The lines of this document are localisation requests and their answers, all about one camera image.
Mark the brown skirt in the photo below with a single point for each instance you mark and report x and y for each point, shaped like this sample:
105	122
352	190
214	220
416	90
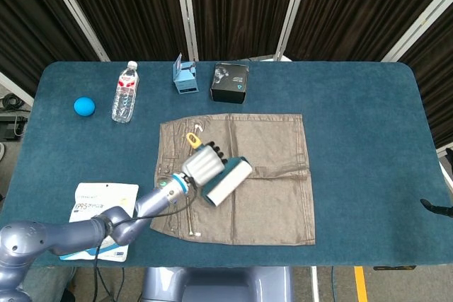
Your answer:
269	181

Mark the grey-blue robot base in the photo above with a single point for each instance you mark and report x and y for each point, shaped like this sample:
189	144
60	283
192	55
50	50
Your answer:
216	284

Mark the clear plastic water bottle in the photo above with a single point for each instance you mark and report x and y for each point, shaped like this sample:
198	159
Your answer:
125	93

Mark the light blue open box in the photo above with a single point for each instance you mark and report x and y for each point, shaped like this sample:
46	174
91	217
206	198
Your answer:
185	76

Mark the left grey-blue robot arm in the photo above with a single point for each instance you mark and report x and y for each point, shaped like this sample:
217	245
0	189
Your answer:
88	227

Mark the black printed box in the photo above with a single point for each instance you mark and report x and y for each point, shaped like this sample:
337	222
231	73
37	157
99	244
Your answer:
229	83

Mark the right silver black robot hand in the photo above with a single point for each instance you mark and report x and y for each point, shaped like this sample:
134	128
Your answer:
437	208

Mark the teal table cloth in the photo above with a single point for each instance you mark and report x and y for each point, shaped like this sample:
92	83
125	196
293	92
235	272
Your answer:
354	160

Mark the white framed dark partition screen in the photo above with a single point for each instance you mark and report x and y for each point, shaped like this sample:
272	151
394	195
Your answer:
226	8

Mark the white face mask package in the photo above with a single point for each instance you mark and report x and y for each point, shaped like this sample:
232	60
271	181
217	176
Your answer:
95	199

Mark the blue ball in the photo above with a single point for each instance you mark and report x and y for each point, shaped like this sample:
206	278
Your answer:
84	106

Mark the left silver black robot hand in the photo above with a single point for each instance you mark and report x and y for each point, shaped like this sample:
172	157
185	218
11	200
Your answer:
204	165

